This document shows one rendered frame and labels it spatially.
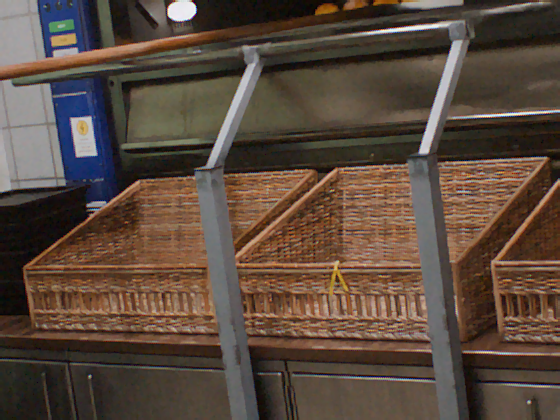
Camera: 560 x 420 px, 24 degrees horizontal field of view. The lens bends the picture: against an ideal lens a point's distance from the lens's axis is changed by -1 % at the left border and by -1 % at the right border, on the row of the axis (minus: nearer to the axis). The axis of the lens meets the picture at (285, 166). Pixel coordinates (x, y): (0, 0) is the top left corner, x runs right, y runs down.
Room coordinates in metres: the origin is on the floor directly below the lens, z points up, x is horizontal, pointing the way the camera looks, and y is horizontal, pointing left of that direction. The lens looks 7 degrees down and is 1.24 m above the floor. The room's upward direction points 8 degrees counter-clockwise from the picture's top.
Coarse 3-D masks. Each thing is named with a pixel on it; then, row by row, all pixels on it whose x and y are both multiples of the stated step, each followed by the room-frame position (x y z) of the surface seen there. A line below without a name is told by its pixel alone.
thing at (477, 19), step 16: (432, 16) 2.95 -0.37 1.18; (448, 16) 2.92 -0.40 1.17; (464, 16) 2.90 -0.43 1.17; (480, 16) 2.88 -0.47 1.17; (496, 16) 2.86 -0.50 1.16; (512, 16) 2.84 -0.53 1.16; (528, 16) 2.82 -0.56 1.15; (544, 16) 2.80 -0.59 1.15; (304, 32) 3.14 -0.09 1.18; (320, 32) 3.12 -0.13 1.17; (336, 32) 3.09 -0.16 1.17; (352, 32) 3.07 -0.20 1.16; (192, 48) 3.33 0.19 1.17; (208, 48) 3.31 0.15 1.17
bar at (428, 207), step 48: (240, 48) 2.79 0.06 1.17; (288, 48) 2.72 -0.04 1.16; (336, 48) 2.66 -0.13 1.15; (240, 96) 2.71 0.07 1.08; (432, 144) 2.35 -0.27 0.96; (432, 192) 2.31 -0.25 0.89; (432, 240) 2.31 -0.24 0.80; (432, 288) 2.31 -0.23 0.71; (240, 336) 2.59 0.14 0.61; (432, 336) 2.32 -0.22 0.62; (240, 384) 2.58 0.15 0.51
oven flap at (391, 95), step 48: (432, 48) 2.99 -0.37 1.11; (480, 48) 2.92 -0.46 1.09; (528, 48) 2.85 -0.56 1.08; (144, 96) 3.46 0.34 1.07; (192, 96) 3.37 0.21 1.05; (288, 96) 3.19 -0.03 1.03; (336, 96) 3.11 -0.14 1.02; (384, 96) 3.03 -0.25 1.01; (432, 96) 2.96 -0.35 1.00; (480, 96) 2.89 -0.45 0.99; (528, 96) 2.82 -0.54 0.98; (144, 144) 3.39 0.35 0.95; (192, 144) 3.30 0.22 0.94; (240, 144) 3.25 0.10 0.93
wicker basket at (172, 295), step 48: (144, 192) 3.41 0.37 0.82; (192, 192) 3.32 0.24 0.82; (240, 192) 3.23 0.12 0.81; (288, 192) 3.03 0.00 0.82; (96, 240) 3.26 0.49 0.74; (144, 240) 3.38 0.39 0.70; (192, 240) 3.29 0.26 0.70; (240, 240) 2.84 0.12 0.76; (48, 288) 3.00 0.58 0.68; (96, 288) 2.92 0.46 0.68; (144, 288) 2.84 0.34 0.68; (192, 288) 2.77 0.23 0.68
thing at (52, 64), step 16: (304, 16) 3.62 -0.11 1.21; (320, 16) 3.67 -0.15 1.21; (336, 16) 3.73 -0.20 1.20; (352, 16) 3.81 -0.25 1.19; (208, 32) 3.25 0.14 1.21; (224, 32) 3.29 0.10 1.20; (240, 32) 3.35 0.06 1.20; (256, 32) 3.41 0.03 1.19; (272, 32) 3.47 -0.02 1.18; (112, 48) 2.95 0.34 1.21; (128, 48) 2.99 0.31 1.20; (144, 48) 3.03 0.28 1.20; (160, 48) 3.08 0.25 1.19; (176, 48) 3.14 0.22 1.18; (16, 64) 2.71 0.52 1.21; (32, 64) 2.73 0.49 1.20; (48, 64) 2.77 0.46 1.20; (64, 64) 2.81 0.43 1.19; (80, 64) 2.86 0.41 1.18; (96, 64) 2.91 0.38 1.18; (0, 80) 2.66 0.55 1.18
